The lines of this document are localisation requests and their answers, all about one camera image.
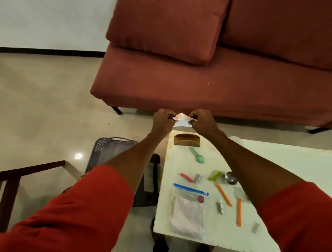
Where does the person's left hand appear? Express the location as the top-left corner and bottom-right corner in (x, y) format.
(150, 108), (177, 141)

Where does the small red sofa cushion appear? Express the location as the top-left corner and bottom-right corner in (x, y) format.
(105, 0), (231, 66)

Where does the teal plastic spoon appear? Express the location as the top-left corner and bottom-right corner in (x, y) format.
(188, 147), (205, 164)

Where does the person's right forearm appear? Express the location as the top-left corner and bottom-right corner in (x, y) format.
(207, 131), (305, 208)

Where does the red fabric sofa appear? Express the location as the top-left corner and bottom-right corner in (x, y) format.
(90, 0), (332, 134)

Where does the brown wooden napkin holder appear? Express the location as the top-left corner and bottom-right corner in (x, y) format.
(173, 133), (201, 148)

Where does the dark wooden chair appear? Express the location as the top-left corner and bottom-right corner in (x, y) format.
(0, 160), (66, 233)

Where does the clear drinking glass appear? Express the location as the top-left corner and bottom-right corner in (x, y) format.
(228, 136), (244, 147)

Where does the clear zip bag blue seal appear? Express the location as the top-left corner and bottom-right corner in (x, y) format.
(170, 183), (209, 242)

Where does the black skirting board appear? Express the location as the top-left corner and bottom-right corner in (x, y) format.
(0, 47), (105, 58)

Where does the red sweater sleeve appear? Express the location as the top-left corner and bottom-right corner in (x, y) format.
(0, 165), (135, 252)
(256, 181), (332, 252)

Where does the person's left leg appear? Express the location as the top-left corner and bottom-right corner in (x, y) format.
(150, 217), (169, 252)

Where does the single white napkin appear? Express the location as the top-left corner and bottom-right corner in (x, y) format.
(172, 112), (197, 128)

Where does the person's left forearm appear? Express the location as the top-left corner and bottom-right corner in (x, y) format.
(103, 132), (166, 194)

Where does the grey plastic basket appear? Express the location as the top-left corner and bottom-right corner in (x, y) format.
(85, 137), (139, 180)

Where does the steel measuring cup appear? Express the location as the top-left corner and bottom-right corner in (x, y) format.
(224, 171), (238, 185)

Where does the large red sofa cushion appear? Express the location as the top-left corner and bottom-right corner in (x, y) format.
(219, 0), (332, 71)

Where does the white table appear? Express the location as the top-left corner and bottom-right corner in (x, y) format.
(153, 129), (332, 252)

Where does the pink handled razor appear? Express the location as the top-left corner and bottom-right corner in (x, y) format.
(180, 173), (202, 184)

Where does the black stool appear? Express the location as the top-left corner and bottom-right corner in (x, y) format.
(133, 153), (161, 207)

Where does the person's right hand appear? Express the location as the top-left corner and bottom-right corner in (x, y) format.
(188, 108), (226, 140)

